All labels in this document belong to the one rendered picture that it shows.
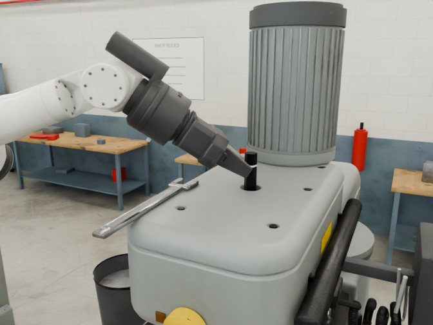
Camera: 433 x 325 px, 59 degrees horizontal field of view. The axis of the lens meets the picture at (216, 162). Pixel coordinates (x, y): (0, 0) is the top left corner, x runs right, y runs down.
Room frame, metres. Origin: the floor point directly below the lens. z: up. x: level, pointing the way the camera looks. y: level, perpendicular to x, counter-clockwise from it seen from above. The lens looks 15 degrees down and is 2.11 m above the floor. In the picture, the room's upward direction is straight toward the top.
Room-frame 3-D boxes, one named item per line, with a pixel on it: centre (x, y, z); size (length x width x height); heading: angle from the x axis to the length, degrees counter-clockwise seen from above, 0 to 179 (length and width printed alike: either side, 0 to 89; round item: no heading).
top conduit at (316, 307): (0.61, -0.21, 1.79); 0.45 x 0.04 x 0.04; 154
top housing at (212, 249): (0.65, -0.07, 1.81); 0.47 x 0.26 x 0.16; 154
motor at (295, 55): (0.86, -0.17, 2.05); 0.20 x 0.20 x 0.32
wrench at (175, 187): (0.55, 0.10, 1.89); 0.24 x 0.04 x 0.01; 156
